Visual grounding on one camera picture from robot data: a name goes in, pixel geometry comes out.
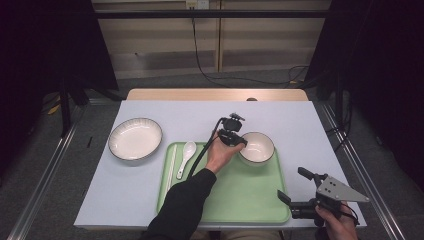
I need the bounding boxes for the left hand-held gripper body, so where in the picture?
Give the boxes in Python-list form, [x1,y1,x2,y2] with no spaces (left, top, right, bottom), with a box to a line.
[218,112,246,148]

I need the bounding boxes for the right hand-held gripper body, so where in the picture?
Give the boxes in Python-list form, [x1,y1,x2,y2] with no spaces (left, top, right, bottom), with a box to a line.
[290,175,370,219]

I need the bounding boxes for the white bowl with dark rim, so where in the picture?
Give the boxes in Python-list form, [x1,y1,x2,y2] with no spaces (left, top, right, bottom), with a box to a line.
[238,131,276,167]

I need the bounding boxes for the green plastic tray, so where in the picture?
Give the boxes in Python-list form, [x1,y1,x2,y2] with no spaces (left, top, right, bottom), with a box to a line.
[155,142,291,224]

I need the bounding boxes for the white ceramic spoon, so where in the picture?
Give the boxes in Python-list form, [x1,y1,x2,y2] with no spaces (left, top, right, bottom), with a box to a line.
[175,141,198,180]

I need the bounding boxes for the white plate with dark rim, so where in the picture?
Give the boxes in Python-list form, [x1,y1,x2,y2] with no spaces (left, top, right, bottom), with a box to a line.
[108,117,164,167]

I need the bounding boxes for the person's left hand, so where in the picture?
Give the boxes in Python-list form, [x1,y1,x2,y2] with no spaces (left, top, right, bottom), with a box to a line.
[205,130,246,174]

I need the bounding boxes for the person's right hand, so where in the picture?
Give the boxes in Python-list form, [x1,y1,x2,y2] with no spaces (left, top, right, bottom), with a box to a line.
[314,201,359,240]

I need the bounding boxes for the white table board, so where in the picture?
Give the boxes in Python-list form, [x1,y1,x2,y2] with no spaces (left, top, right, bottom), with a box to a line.
[73,99,368,231]

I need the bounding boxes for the wooden table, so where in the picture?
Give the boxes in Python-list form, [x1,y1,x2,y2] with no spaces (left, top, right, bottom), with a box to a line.
[125,88,309,102]

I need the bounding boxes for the black metal stand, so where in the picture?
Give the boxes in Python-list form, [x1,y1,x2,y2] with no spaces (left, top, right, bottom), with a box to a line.
[59,75,126,138]
[334,68,345,127]

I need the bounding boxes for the black horizontal bar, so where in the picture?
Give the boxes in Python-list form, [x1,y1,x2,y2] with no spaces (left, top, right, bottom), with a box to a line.
[94,9,329,19]

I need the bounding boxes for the dark curtain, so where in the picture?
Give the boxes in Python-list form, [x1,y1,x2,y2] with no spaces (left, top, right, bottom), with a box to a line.
[0,0,120,178]
[304,0,424,191]

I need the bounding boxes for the yellow floor tape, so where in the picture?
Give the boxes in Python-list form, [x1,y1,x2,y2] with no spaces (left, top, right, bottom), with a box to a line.
[47,96,62,116]

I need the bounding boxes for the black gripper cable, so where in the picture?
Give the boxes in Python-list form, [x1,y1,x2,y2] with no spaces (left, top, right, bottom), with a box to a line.
[186,117,228,181]
[340,202,361,228]

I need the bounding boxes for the aluminium floor rail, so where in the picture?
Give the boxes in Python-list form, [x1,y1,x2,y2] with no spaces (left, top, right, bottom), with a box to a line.
[314,101,406,240]
[6,99,91,240]

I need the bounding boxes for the black floor cable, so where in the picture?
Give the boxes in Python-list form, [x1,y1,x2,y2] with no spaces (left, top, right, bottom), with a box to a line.
[190,8,309,89]

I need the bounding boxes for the wooden wall post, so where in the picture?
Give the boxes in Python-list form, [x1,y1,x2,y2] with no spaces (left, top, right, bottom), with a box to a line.
[215,0,224,73]

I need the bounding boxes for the white wall socket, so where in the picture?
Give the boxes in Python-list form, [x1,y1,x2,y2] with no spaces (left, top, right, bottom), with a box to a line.
[185,0,210,10]

